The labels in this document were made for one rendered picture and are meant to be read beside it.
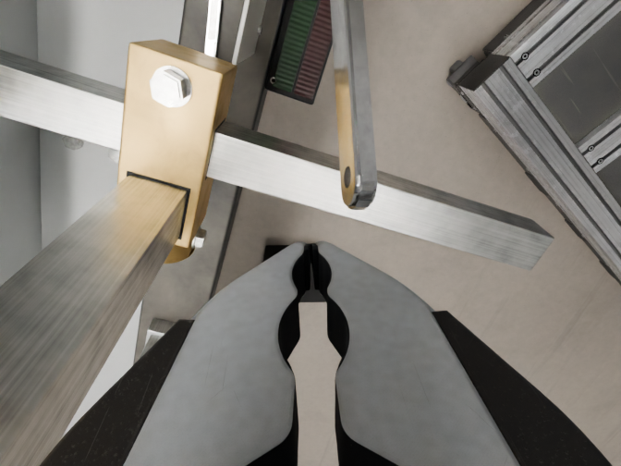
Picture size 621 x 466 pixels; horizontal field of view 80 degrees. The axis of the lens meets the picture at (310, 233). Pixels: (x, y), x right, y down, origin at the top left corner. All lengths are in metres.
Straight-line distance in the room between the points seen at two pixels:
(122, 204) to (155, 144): 0.04
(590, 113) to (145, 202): 0.99
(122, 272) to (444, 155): 1.08
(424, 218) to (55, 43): 0.41
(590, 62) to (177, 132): 0.93
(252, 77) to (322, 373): 1.40
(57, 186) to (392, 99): 0.83
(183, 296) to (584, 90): 0.92
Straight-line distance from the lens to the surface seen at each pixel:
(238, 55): 0.27
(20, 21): 0.50
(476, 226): 0.28
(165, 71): 0.22
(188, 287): 0.47
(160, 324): 0.51
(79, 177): 0.54
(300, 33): 0.36
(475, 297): 1.50
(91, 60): 0.49
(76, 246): 0.19
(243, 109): 0.37
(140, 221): 0.21
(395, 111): 1.11
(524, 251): 0.31
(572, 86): 1.04
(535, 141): 1.01
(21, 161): 0.53
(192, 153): 0.23
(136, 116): 0.24
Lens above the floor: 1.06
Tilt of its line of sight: 61 degrees down
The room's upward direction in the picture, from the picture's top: 178 degrees clockwise
